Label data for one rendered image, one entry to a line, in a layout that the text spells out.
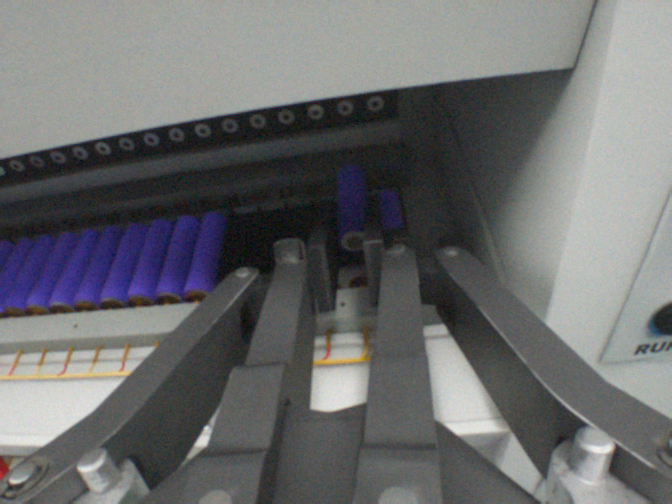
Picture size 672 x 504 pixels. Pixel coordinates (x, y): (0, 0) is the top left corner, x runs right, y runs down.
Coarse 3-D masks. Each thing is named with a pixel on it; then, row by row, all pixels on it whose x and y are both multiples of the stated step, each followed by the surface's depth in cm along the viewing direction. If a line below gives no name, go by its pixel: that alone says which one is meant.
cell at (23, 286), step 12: (48, 240) 28; (36, 252) 27; (48, 252) 27; (24, 264) 26; (36, 264) 26; (24, 276) 26; (36, 276) 26; (12, 288) 25; (24, 288) 25; (12, 300) 24; (24, 300) 25
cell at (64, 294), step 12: (84, 240) 27; (96, 240) 27; (72, 252) 26; (84, 252) 26; (72, 264) 26; (84, 264) 26; (72, 276) 25; (60, 288) 24; (72, 288) 25; (60, 300) 24; (72, 300) 24
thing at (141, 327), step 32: (352, 288) 21; (0, 320) 23; (32, 320) 23; (64, 320) 22; (96, 320) 22; (128, 320) 21; (160, 320) 21; (320, 320) 20; (352, 320) 20; (0, 352) 23; (32, 352) 23; (96, 352) 22
